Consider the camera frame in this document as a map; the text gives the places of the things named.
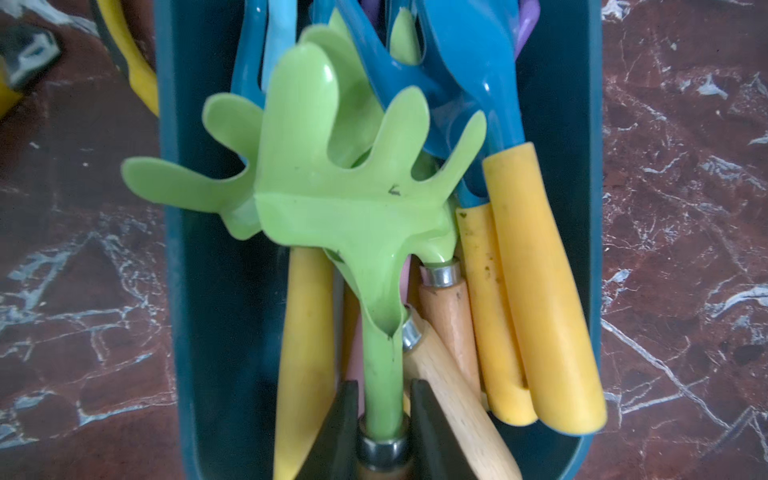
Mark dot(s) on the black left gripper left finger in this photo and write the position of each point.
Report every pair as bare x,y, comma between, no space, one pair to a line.
333,453

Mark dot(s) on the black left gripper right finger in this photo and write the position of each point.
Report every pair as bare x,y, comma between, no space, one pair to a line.
437,452

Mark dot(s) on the blue fork yellow handle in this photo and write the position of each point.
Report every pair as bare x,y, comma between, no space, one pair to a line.
486,300
549,320

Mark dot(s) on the blue rake yellow handle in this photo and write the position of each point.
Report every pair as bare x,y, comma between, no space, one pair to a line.
307,378

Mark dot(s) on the green rake wooden handle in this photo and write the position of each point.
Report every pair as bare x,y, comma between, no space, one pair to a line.
369,219
237,123

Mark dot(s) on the light blue fork white handle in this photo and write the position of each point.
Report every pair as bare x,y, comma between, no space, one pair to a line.
280,35

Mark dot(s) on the teal plastic storage box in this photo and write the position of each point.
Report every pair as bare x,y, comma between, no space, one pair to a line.
227,297

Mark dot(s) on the yellow black pliers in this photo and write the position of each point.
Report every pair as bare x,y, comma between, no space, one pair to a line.
28,50

